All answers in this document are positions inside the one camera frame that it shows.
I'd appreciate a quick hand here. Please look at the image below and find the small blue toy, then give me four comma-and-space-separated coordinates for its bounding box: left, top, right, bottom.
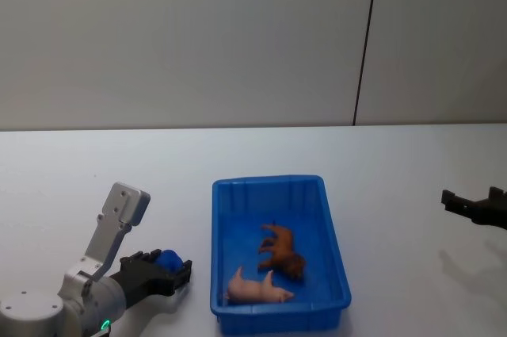
155, 249, 185, 275

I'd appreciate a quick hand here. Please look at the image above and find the blue plastic bin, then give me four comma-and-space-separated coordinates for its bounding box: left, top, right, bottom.
210, 174, 353, 335

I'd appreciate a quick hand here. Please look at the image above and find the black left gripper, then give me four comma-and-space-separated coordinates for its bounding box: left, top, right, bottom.
109, 249, 194, 309

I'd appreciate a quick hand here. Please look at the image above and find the brown toy lion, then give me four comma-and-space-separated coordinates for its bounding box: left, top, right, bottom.
257, 223, 308, 281

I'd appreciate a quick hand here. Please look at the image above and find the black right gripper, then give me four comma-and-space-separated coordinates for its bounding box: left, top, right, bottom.
440, 186, 507, 232

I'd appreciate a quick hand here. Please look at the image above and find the pink toy pig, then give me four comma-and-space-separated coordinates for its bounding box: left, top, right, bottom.
225, 266, 295, 306

